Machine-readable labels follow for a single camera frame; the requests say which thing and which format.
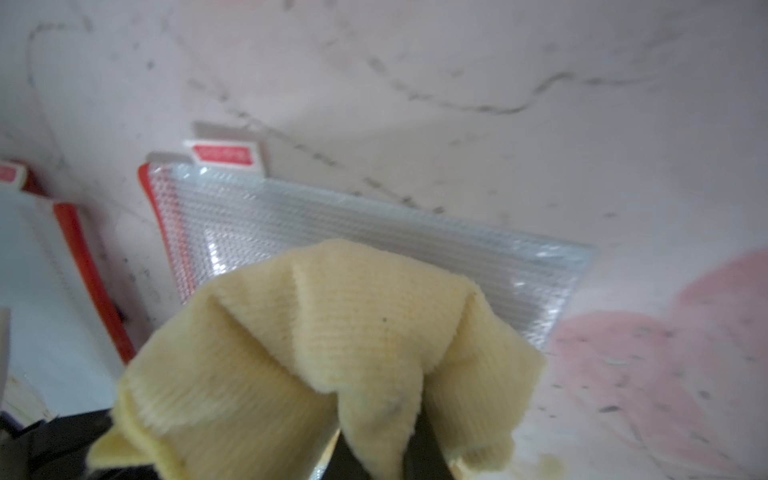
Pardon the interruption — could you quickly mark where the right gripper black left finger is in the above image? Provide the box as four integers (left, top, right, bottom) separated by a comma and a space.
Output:
321, 432, 372, 480

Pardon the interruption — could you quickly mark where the yellow microfiber cloth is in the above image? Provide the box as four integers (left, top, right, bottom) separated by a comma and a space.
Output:
86, 240, 546, 479

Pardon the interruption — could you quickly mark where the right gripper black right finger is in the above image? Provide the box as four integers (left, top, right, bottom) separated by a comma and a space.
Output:
403, 409, 455, 480

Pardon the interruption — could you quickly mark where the clear mesh bag red zipper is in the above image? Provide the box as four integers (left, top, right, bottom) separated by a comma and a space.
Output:
138, 160, 594, 348

